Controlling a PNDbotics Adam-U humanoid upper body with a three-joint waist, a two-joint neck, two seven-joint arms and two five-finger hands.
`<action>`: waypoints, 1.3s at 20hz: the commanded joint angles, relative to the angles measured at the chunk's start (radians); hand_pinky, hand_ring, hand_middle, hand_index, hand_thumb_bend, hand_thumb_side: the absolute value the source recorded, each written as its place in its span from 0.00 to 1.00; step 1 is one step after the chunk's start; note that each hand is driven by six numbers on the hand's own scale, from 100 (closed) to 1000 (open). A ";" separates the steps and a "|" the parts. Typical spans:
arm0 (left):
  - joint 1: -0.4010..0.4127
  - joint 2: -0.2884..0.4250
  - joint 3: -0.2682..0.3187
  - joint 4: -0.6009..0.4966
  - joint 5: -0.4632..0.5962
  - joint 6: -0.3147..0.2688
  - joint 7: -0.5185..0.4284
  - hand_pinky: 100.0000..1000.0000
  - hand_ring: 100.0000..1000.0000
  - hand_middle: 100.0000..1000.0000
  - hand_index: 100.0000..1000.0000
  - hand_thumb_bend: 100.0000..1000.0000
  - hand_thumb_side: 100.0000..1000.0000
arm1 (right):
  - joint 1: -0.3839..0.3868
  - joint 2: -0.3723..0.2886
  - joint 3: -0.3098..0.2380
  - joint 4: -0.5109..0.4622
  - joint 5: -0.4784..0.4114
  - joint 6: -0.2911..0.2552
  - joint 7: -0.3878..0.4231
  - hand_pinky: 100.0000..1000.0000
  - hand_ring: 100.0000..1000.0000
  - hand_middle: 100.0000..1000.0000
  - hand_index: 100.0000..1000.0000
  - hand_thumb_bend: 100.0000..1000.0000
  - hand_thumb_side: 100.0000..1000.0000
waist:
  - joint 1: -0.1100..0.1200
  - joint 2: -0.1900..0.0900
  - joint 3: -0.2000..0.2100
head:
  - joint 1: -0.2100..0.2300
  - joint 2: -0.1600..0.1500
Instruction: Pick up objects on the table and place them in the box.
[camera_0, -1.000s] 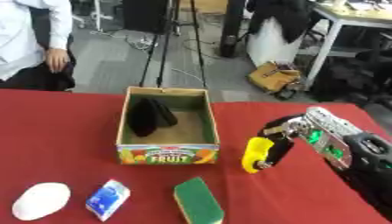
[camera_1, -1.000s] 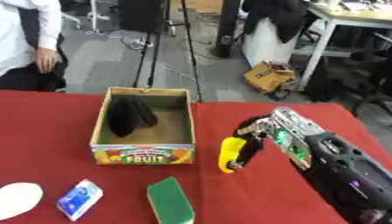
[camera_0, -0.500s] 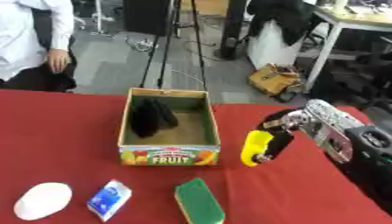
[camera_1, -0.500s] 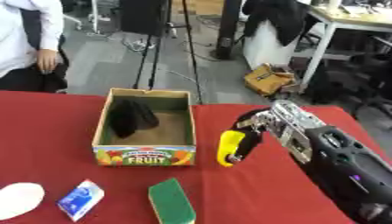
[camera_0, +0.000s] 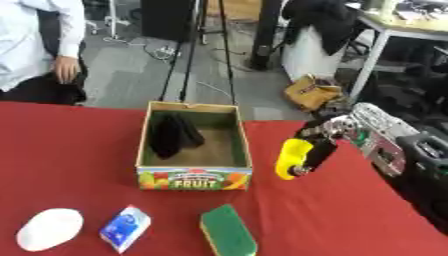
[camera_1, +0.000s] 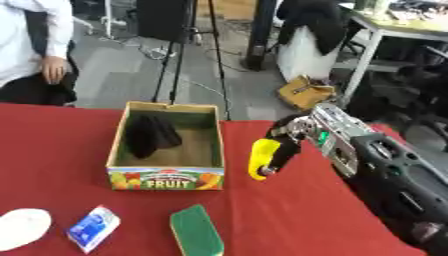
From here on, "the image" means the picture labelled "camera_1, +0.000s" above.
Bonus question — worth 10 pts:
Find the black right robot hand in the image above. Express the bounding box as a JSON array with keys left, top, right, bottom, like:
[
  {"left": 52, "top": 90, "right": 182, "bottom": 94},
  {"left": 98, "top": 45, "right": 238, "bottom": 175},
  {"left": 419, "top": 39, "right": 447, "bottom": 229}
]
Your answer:
[{"left": 259, "top": 114, "right": 315, "bottom": 177}]

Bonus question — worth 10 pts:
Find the blue and white packet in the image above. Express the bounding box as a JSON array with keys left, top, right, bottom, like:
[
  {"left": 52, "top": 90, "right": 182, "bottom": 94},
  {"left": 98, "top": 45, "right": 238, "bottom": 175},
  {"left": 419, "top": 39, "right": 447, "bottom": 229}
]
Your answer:
[{"left": 64, "top": 204, "right": 123, "bottom": 255}]

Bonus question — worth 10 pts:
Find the cardboard box with green inside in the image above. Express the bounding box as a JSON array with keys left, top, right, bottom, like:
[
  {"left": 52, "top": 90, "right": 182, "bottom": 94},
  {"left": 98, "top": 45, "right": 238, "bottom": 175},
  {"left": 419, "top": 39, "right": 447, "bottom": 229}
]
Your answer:
[{"left": 105, "top": 100, "right": 228, "bottom": 192}]

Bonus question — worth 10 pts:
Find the tan bag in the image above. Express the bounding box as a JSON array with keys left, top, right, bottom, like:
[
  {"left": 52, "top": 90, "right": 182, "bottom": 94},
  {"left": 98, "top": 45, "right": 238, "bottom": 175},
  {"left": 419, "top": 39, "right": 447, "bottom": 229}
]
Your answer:
[{"left": 274, "top": 74, "right": 338, "bottom": 112}]

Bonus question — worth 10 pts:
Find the green sponge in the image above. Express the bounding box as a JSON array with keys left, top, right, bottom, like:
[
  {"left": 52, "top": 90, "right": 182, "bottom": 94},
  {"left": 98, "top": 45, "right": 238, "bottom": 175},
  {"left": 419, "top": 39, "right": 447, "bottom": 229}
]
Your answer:
[{"left": 168, "top": 203, "right": 226, "bottom": 256}]

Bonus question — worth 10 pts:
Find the white round object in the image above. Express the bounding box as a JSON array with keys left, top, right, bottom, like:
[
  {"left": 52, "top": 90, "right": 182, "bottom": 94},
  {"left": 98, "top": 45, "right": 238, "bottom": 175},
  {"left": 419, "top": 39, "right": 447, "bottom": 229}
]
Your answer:
[{"left": 0, "top": 207, "right": 55, "bottom": 253}]

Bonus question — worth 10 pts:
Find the black tripod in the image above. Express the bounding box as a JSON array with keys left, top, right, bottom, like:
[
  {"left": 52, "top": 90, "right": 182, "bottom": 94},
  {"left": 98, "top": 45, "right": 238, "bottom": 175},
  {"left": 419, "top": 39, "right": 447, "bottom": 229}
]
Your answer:
[{"left": 136, "top": 0, "right": 233, "bottom": 122}]

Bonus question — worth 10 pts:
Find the white table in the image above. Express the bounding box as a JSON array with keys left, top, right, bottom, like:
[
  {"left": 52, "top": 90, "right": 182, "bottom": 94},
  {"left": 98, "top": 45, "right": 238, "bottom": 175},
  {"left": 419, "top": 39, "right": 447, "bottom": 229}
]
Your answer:
[{"left": 337, "top": 2, "right": 448, "bottom": 108}]

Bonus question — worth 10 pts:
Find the black cloth item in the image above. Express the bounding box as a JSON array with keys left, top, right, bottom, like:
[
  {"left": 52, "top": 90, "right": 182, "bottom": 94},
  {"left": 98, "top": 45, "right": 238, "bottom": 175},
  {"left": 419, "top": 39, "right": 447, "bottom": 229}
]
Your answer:
[{"left": 122, "top": 114, "right": 184, "bottom": 160}]

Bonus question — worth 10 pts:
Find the person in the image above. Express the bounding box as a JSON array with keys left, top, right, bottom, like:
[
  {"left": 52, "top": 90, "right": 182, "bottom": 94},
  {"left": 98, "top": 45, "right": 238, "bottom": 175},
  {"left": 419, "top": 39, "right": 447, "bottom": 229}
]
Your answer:
[{"left": 0, "top": 0, "right": 81, "bottom": 107}]

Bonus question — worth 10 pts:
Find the person's hand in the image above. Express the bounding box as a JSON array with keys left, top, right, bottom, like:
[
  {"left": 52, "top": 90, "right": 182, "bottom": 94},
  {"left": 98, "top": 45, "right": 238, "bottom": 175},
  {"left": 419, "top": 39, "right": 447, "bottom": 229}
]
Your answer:
[{"left": 40, "top": 55, "right": 70, "bottom": 86}]

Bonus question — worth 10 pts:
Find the yellow toy banana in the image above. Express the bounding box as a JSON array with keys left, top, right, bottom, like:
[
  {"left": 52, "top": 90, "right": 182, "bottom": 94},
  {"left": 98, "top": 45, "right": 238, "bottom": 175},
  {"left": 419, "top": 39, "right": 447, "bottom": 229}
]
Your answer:
[{"left": 246, "top": 138, "right": 284, "bottom": 182}]

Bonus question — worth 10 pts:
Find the black office chair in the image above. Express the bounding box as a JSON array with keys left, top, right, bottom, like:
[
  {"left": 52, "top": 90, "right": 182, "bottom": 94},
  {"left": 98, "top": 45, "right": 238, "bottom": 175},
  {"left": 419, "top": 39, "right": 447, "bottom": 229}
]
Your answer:
[{"left": 360, "top": 46, "right": 448, "bottom": 153}]

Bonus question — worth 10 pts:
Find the white chair with black jacket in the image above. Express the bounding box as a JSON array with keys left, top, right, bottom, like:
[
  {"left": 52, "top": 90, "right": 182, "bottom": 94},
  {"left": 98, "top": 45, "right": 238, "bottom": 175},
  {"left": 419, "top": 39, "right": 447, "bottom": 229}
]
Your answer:
[{"left": 274, "top": 0, "right": 349, "bottom": 84}]

